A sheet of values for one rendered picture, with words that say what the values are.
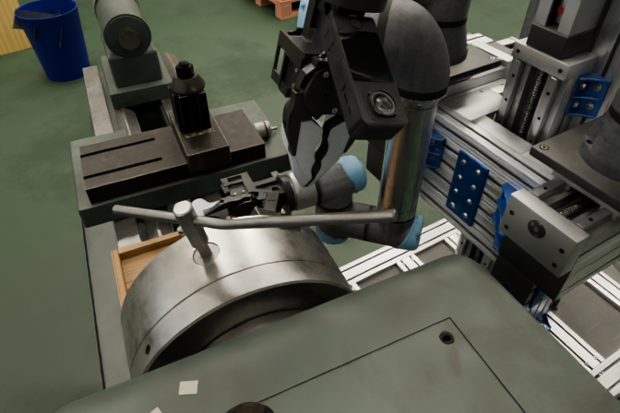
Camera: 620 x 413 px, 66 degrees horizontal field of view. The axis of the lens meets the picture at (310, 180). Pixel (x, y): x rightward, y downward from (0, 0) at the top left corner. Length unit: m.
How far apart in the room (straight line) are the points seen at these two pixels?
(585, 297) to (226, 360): 1.73
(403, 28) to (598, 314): 1.53
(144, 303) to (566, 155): 0.74
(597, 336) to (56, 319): 2.04
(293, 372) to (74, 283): 1.93
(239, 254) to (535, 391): 0.34
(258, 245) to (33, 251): 2.04
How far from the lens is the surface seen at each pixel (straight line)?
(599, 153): 0.94
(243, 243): 0.59
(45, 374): 2.12
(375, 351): 0.49
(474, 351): 0.51
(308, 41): 0.48
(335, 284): 0.61
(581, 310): 2.03
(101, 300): 1.51
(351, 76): 0.39
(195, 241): 0.56
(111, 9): 1.63
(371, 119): 0.37
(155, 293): 0.61
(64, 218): 2.67
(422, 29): 0.73
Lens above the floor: 1.67
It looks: 40 degrees down
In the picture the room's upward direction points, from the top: straight up
